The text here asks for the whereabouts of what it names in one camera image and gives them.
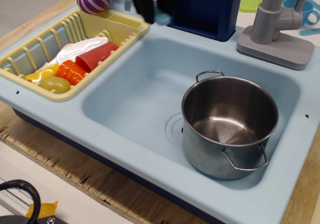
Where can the yellow toy food piece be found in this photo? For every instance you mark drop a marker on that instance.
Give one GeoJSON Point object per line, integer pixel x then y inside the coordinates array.
{"type": "Point", "coordinates": [38, 76]}

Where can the white plastic plate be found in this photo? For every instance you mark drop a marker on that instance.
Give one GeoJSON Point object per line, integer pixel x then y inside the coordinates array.
{"type": "Point", "coordinates": [72, 50]}

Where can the red plastic cup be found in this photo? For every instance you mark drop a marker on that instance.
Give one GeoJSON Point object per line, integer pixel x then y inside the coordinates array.
{"type": "Point", "coordinates": [90, 59]}

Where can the dark blue plastic box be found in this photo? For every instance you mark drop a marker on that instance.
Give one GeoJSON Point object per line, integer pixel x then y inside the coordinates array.
{"type": "Point", "coordinates": [214, 19]}

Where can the green plastic cutting board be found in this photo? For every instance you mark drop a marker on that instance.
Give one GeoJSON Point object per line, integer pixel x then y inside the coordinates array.
{"type": "Point", "coordinates": [249, 6]}

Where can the light blue utensil holder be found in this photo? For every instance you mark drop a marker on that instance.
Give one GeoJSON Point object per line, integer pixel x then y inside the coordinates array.
{"type": "Point", "coordinates": [122, 5]}

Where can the blue plastic utensil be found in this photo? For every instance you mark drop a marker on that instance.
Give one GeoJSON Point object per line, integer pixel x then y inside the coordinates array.
{"type": "Point", "coordinates": [309, 32]}

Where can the yellow tape piece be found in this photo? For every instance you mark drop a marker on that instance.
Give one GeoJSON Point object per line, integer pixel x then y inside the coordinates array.
{"type": "Point", "coordinates": [46, 209]}

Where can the olive green toy potato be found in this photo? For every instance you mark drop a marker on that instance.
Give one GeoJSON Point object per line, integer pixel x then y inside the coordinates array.
{"type": "Point", "coordinates": [55, 84]}

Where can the white spoon with blue handle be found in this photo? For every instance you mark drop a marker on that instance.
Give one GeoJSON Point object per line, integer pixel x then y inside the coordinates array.
{"type": "Point", "coordinates": [161, 17]}

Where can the grey toy faucet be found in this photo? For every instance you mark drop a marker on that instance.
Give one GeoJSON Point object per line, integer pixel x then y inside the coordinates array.
{"type": "Point", "coordinates": [265, 39]}

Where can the stainless steel pot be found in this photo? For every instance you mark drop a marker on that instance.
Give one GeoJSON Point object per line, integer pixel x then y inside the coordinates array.
{"type": "Point", "coordinates": [227, 124]}

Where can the orange toy carrot piece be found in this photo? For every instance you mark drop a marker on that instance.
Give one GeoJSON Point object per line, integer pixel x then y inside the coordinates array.
{"type": "Point", "coordinates": [71, 71]}

